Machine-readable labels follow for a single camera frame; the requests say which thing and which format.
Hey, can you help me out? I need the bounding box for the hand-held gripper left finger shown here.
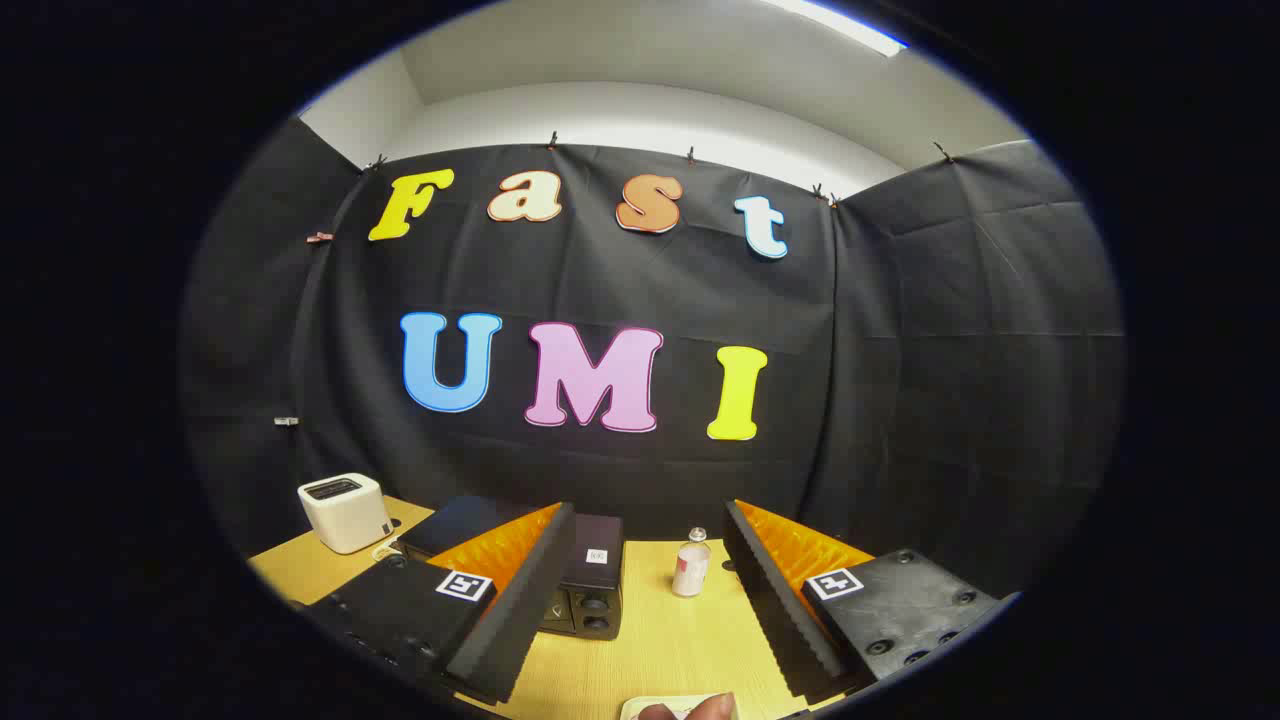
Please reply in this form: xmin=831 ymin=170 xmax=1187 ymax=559
xmin=298 ymin=502 xmax=577 ymax=705

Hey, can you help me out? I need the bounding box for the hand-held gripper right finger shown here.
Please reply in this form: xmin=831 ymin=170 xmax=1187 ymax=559
xmin=722 ymin=499 xmax=1011 ymax=701

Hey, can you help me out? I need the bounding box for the black toaster oven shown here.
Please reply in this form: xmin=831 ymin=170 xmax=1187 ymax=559
xmin=398 ymin=494 xmax=627 ymax=642

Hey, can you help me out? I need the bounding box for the cream plate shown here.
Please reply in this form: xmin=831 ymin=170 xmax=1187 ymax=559
xmin=619 ymin=695 xmax=742 ymax=720

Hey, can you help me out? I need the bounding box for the white toaster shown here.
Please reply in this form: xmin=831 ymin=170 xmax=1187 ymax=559
xmin=297 ymin=472 xmax=394 ymax=555

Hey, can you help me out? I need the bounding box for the clear glass bottle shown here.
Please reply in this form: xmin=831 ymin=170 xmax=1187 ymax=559
xmin=671 ymin=527 xmax=713 ymax=599

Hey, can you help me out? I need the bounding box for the row of black cloth clips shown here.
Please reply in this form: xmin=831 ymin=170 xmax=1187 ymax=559
xmin=364 ymin=130 xmax=957 ymax=207

